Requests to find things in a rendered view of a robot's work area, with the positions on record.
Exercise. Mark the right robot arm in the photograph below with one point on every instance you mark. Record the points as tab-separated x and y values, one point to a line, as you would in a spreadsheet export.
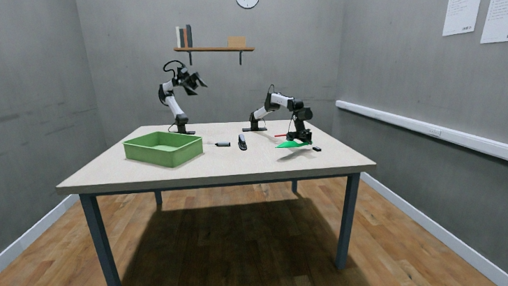
168	97

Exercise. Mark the green rectangular tray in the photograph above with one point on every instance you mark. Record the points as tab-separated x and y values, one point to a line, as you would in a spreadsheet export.
163	148

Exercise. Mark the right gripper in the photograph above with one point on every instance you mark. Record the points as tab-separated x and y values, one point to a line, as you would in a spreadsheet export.
190	90

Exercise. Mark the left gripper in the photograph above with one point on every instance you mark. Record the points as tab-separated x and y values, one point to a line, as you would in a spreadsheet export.
304	133

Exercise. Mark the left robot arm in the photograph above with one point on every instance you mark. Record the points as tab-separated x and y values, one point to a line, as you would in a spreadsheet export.
272	103

